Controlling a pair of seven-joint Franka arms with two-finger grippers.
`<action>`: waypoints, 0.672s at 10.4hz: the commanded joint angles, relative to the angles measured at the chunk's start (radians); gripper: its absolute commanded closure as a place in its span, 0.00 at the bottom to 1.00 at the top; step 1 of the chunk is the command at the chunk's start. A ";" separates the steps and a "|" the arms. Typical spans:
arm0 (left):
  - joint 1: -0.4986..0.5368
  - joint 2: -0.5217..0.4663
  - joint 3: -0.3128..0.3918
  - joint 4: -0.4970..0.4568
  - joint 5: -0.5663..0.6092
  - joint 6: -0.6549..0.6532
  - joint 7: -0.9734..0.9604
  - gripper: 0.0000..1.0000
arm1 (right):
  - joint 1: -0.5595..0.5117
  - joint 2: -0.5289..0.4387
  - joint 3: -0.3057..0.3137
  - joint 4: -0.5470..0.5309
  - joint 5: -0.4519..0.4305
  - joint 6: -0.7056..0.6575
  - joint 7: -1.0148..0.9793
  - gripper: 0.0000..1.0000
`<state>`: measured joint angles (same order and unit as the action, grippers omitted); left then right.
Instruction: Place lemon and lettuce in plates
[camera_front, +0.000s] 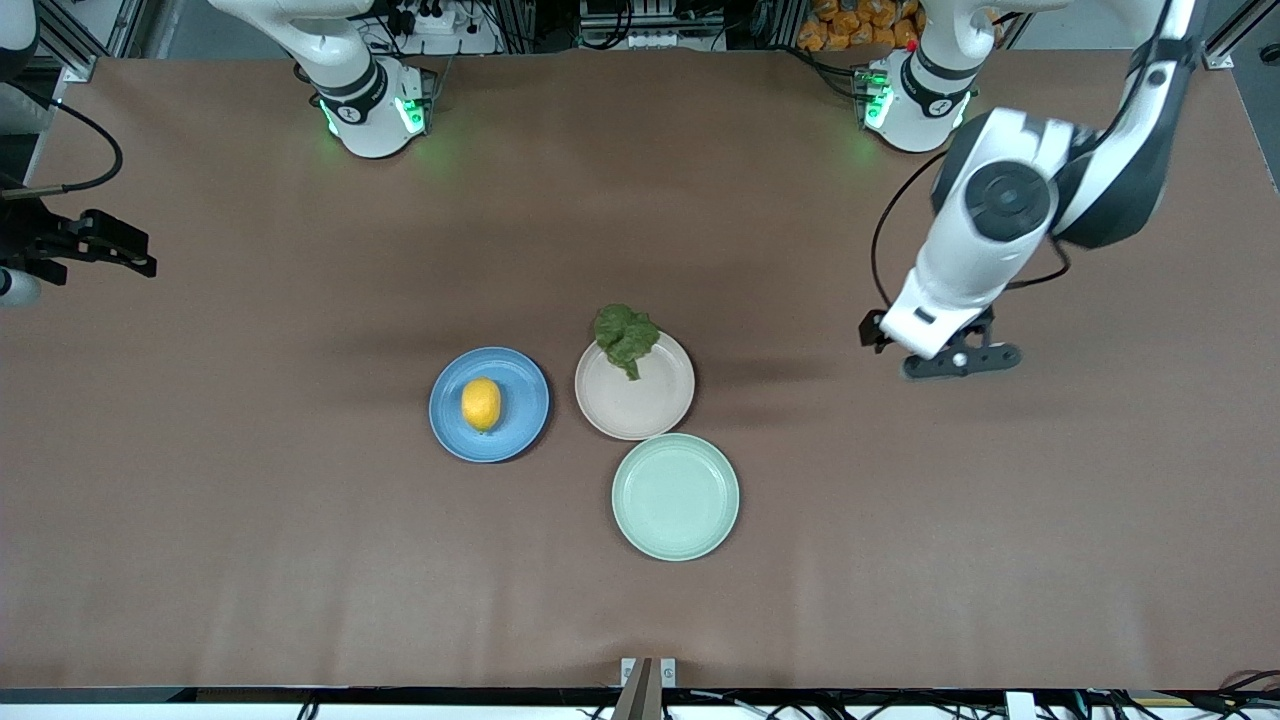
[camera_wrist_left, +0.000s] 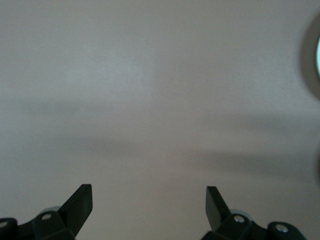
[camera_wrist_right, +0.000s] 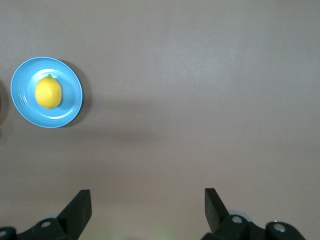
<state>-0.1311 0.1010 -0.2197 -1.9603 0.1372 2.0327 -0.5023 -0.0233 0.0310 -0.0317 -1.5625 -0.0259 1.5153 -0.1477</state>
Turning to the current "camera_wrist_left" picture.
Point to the mint green plate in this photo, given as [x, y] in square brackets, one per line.
[318, 56]

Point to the brown table cover sheet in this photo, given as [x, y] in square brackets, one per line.
[150, 87]

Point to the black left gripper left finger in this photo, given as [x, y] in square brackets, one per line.
[75, 212]

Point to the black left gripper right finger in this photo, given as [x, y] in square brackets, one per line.
[217, 212]

